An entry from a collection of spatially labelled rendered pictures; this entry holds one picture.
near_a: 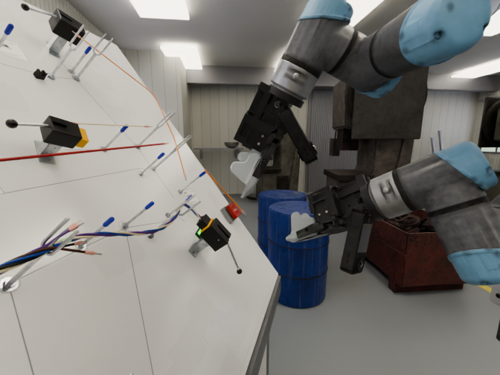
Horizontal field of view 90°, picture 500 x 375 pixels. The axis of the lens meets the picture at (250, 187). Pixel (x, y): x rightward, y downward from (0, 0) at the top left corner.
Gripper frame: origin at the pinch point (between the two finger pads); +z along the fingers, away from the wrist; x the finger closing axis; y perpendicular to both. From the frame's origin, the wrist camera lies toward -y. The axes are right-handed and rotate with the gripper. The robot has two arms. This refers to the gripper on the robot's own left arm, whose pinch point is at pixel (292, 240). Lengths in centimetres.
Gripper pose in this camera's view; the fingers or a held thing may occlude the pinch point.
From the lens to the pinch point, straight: 58.4
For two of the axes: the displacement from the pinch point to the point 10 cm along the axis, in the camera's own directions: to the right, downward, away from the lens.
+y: -1.7, -9.1, 3.9
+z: -6.8, 3.9, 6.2
